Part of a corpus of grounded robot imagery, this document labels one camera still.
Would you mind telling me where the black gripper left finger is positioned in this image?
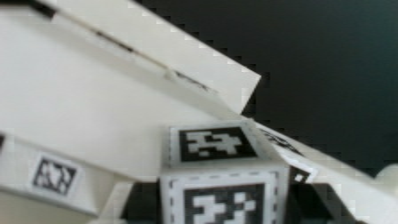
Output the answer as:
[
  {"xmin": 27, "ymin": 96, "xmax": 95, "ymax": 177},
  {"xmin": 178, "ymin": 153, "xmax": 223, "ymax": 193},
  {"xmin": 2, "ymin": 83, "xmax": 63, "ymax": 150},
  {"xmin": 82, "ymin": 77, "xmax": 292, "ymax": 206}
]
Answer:
[{"xmin": 121, "ymin": 182, "xmax": 162, "ymax": 224}]

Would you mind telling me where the white fence front wall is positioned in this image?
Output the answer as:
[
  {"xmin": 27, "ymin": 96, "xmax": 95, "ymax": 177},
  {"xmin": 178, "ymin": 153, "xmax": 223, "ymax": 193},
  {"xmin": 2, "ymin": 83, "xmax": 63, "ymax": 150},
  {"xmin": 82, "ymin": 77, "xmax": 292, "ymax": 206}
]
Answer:
[{"xmin": 38, "ymin": 0, "xmax": 262, "ymax": 112}]

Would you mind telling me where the white tagged chair leg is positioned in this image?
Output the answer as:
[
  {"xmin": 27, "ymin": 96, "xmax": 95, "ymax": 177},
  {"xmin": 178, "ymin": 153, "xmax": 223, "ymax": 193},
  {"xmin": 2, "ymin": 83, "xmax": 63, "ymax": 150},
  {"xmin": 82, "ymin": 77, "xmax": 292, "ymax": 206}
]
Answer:
[{"xmin": 161, "ymin": 120, "xmax": 290, "ymax": 224}]

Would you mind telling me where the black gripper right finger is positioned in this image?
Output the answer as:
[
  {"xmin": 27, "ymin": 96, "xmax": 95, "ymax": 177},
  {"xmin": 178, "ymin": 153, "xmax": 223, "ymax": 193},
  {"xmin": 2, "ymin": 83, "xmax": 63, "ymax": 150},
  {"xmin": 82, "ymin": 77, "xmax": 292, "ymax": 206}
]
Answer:
[{"xmin": 287, "ymin": 184, "xmax": 360, "ymax": 224}]

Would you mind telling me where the white chair backrest frame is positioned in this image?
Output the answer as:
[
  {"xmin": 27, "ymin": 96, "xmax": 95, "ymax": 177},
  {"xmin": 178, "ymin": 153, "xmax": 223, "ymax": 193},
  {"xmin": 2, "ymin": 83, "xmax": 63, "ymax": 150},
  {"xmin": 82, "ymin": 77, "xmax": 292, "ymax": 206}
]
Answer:
[{"xmin": 0, "ymin": 4, "xmax": 398, "ymax": 224}]

